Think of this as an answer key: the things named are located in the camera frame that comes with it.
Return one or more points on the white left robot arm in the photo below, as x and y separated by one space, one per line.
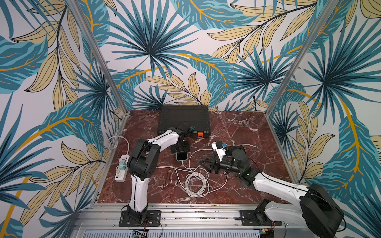
143 163

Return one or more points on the white power strip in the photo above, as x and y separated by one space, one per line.
122 169

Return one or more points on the smartphone with pink case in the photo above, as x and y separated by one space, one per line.
181 156

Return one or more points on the brown-handled screwdriver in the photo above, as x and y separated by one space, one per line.
168 178

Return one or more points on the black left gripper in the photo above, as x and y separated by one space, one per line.
186 148

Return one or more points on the aluminium frame post right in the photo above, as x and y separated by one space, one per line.
321 20

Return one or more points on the aluminium frame post left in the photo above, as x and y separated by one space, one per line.
89 36

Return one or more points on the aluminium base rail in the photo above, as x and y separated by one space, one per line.
102 220

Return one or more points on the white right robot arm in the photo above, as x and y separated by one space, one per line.
309 206

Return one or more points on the aluminium frame post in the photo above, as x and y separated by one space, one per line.
89 36
321 20

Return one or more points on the black plastic tool case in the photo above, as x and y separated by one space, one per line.
180 117

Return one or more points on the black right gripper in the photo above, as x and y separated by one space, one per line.
215 165

